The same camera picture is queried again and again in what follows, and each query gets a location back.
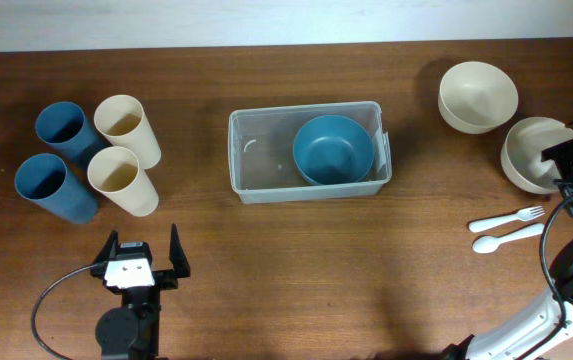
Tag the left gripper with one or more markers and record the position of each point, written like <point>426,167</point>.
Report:
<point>166,278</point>

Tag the cream bowl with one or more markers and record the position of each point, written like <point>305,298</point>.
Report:
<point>521,154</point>
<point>476,97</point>

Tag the blue bowl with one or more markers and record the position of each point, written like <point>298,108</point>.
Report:
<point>332,150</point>

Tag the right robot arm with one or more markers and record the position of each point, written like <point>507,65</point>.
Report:
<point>548,320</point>

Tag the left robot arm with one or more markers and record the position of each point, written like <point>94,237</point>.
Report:
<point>131,330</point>

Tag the clear plastic container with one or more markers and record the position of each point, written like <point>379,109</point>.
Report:
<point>261,164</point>

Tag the white plastic fork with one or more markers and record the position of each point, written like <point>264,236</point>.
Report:
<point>524,215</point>

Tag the cream cup front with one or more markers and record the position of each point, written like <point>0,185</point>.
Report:
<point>116,173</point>

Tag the cream cup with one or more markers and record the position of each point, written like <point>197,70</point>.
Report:
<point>122,120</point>
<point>116,173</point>

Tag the white plastic spoon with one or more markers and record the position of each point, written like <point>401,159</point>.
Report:
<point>488,244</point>

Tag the blue cup front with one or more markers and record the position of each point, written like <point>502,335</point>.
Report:
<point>46,180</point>

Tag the blue cup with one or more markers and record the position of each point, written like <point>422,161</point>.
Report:
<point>46,180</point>
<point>65,128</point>

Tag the cream cup rear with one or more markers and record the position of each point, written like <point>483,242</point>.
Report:
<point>122,120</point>

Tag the blue cup rear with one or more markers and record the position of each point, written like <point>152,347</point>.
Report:
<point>65,128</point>

